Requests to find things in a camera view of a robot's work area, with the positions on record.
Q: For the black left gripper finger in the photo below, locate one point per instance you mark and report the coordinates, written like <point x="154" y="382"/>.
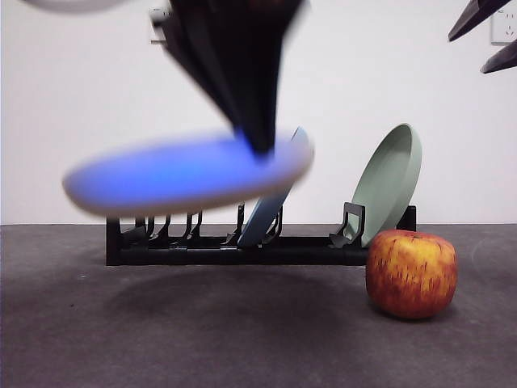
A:
<point x="262" y="60"/>
<point x="210" y="60"/>

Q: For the red yellow apple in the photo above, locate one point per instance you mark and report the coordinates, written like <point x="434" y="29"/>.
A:
<point x="412" y="275"/>

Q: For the white wall socket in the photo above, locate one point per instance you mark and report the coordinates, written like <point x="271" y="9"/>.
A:
<point x="501" y="32"/>
<point x="158" y="24"/>

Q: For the green plate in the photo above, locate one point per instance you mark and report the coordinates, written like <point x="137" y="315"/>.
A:
<point x="387" y="182"/>

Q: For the cream yellow plate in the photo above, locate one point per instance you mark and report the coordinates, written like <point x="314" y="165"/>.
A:
<point x="169" y="178"/>

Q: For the blue plate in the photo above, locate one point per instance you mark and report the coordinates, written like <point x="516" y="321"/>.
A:
<point x="258" y="226"/>

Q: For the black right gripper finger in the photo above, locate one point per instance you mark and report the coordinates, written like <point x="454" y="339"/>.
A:
<point x="480" y="16"/>
<point x="503" y="58"/>

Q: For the black plate rack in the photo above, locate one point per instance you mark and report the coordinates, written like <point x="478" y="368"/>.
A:
<point x="282" y="252"/>

